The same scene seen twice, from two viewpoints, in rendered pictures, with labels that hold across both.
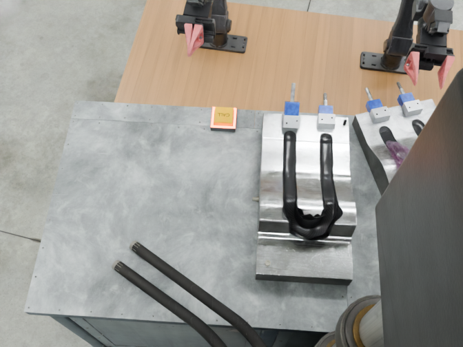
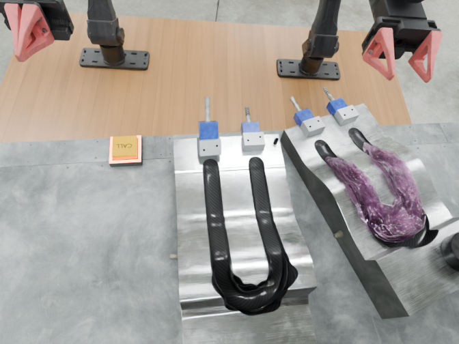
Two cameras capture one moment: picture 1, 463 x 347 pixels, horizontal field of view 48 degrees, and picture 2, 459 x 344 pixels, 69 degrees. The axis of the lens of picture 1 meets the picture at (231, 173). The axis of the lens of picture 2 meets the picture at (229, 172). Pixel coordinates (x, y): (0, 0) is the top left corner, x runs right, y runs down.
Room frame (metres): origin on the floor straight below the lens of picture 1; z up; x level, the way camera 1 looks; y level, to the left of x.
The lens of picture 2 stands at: (0.47, -0.10, 1.58)
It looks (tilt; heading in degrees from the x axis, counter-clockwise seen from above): 63 degrees down; 340
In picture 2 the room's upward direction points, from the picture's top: 11 degrees clockwise
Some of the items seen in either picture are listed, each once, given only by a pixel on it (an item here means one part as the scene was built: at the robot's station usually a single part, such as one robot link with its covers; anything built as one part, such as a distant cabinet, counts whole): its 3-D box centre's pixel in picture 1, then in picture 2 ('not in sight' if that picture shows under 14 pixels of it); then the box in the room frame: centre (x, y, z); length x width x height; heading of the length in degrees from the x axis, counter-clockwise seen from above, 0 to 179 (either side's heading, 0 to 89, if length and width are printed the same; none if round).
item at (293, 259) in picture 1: (304, 191); (238, 238); (0.65, -0.21, 0.87); 0.50 x 0.26 x 0.14; 176
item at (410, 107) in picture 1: (405, 98); (335, 105); (0.98, -0.56, 0.86); 0.13 x 0.05 x 0.05; 13
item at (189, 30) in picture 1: (196, 41); (35, 35); (0.92, 0.09, 1.19); 0.09 x 0.07 x 0.07; 171
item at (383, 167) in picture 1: (425, 174); (376, 193); (0.71, -0.57, 0.86); 0.50 x 0.26 x 0.11; 13
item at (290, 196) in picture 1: (310, 179); (244, 224); (0.66, -0.22, 0.92); 0.35 x 0.16 x 0.09; 176
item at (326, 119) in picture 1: (325, 110); (249, 127); (0.91, -0.29, 0.89); 0.13 x 0.05 x 0.05; 176
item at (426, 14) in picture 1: (435, 8); not in sight; (0.99, -0.52, 1.24); 0.12 x 0.09 x 0.12; 171
